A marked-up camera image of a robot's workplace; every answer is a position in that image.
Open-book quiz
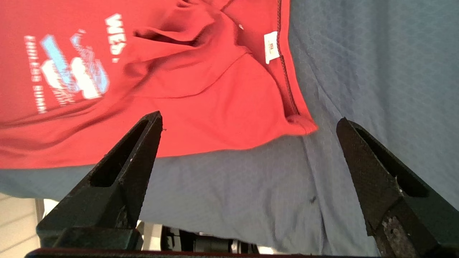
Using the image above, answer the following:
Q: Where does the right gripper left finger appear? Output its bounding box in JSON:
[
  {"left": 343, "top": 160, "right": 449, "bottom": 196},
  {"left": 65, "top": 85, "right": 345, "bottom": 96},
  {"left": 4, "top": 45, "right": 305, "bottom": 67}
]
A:
[{"left": 36, "top": 110, "right": 164, "bottom": 249}]

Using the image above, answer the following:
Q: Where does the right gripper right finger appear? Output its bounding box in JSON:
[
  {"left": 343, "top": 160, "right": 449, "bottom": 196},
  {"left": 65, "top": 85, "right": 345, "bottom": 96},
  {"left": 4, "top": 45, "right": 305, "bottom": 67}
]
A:
[{"left": 336, "top": 117, "right": 459, "bottom": 257}]

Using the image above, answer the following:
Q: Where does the red printed t-shirt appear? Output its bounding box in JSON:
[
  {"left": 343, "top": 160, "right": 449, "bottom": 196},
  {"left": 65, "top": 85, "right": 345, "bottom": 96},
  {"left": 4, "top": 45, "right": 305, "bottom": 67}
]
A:
[{"left": 0, "top": 0, "right": 319, "bottom": 169}]

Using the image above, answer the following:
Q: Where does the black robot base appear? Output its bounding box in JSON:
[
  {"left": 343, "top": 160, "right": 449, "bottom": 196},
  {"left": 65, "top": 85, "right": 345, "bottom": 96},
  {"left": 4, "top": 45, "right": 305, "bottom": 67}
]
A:
[{"left": 161, "top": 226, "right": 259, "bottom": 255}]

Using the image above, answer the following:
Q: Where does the bed with blue sheet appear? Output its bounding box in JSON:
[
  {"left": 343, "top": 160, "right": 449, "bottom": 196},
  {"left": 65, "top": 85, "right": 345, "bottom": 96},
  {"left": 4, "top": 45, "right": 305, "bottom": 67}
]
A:
[{"left": 0, "top": 0, "right": 459, "bottom": 255}]

